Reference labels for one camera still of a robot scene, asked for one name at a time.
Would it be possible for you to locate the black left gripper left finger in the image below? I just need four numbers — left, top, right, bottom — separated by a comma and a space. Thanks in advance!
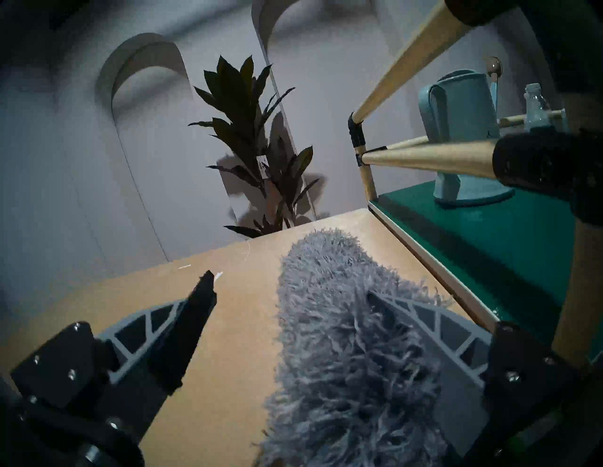
9, 270, 218, 445

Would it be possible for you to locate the light wooden table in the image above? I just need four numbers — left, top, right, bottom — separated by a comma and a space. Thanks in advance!
0, 208, 472, 467

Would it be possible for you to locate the tall dark leafy plant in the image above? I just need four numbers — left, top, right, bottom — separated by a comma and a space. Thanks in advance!
188, 55, 321, 239

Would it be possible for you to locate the clear green-label water bottle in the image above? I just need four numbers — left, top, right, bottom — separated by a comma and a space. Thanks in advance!
524, 83, 556, 132

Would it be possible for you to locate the green three-tier shelf cart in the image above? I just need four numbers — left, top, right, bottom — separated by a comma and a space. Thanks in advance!
348, 0, 603, 372

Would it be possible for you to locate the grey fluffy duster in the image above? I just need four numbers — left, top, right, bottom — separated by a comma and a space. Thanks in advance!
254, 228, 453, 467

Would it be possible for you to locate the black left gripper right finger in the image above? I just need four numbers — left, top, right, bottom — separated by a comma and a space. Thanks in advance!
367, 291, 585, 467

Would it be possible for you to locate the teal watering can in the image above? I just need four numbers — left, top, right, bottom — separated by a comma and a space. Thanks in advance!
418, 56, 515, 208

